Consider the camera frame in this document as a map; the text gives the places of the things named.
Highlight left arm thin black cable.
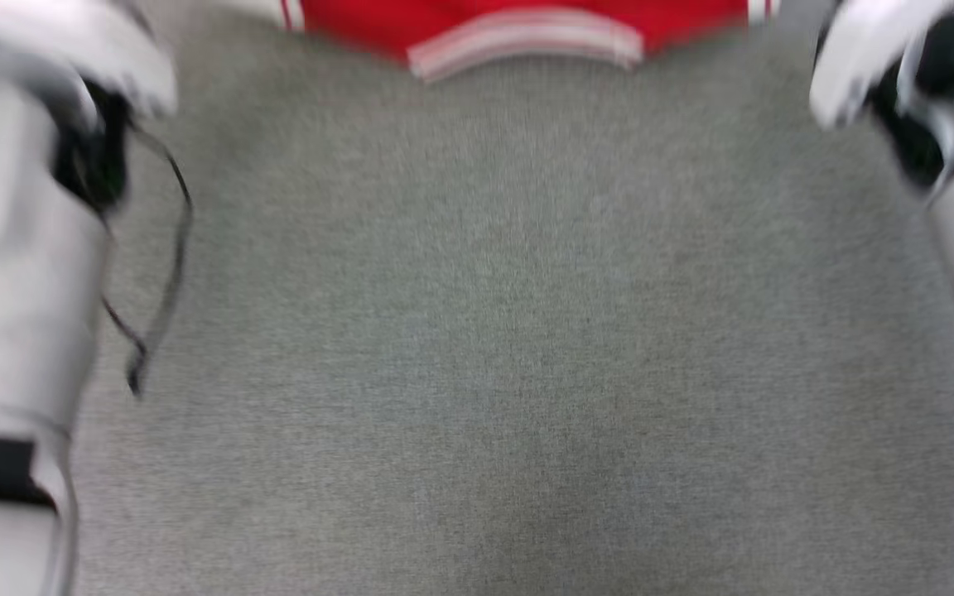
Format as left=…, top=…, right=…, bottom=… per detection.
left=99, top=124, right=195, bottom=400

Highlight red and white jersey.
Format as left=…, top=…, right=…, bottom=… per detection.
left=220, top=0, right=781, bottom=84

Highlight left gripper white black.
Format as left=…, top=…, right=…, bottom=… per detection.
left=0, top=0, right=177, bottom=213

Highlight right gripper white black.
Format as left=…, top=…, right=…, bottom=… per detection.
left=807, top=0, right=954, bottom=196

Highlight grey fabric sofa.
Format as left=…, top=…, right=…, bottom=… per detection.
left=55, top=0, right=954, bottom=596

